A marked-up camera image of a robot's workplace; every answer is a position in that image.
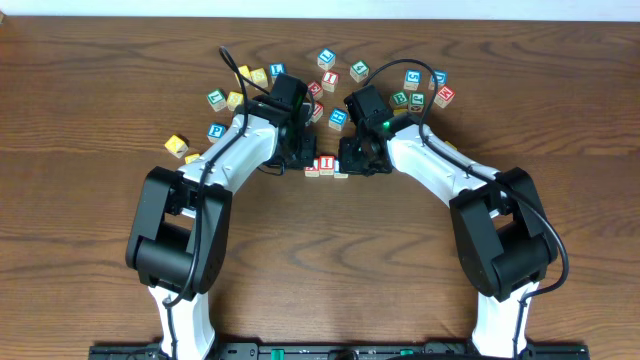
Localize red A block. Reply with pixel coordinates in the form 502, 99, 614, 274
304, 159, 320, 177

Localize blue 2 block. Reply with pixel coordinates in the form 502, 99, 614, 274
334, 160, 349, 179

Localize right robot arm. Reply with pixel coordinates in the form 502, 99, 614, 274
339, 85, 569, 359

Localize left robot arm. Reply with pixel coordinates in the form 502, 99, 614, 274
125, 74, 316, 359

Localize red U block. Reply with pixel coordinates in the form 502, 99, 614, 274
311, 102, 324, 123

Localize blue H block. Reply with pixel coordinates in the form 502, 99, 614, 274
328, 108, 348, 131

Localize red E block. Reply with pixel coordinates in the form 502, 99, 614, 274
307, 81, 324, 100

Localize yellow block beside L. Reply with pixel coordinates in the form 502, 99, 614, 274
226, 91, 245, 112

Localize blue L block left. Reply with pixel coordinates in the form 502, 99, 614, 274
269, 63, 287, 82

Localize blue l block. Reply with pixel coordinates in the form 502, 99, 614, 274
269, 63, 287, 82
317, 48, 336, 71

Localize blue P block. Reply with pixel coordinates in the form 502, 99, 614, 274
207, 123, 227, 144

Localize green 4 block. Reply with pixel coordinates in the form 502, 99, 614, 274
350, 60, 370, 83

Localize blue 5 block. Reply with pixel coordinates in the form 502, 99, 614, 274
403, 69, 422, 91

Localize blue L block top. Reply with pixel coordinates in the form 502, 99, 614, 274
317, 48, 336, 71

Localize yellow block top left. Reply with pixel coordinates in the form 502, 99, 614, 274
236, 65, 252, 86

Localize green L block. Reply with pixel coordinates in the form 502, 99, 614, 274
207, 88, 227, 112

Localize red M block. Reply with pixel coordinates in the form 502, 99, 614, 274
434, 85, 456, 108

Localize blue D block right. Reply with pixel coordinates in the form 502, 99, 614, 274
428, 70, 448, 90

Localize yellow block lower middle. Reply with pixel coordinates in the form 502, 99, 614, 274
184, 153, 200, 164

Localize yellow block lower left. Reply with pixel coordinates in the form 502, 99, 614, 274
164, 134, 189, 158

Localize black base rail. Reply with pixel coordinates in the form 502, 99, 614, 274
88, 342, 590, 360

